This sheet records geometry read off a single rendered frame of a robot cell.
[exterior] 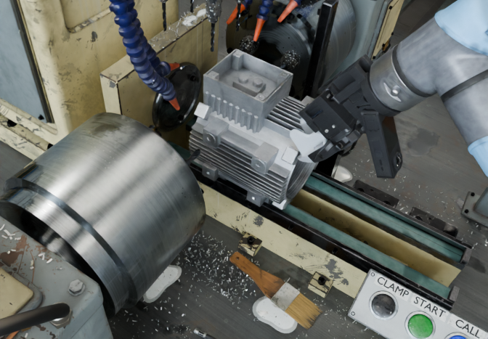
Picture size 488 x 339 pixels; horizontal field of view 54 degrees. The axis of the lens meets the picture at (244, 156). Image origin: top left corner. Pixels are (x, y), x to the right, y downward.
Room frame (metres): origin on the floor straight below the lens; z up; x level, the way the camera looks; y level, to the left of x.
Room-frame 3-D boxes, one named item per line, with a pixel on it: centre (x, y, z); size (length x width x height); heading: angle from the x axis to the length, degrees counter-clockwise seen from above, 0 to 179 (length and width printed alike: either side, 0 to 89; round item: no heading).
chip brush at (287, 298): (0.45, -0.08, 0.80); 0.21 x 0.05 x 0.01; 55
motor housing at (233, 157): (0.64, -0.03, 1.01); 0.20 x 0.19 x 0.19; 62
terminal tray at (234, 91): (0.66, 0.01, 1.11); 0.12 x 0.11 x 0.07; 62
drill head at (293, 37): (0.98, -0.09, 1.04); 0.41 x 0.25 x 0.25; 153
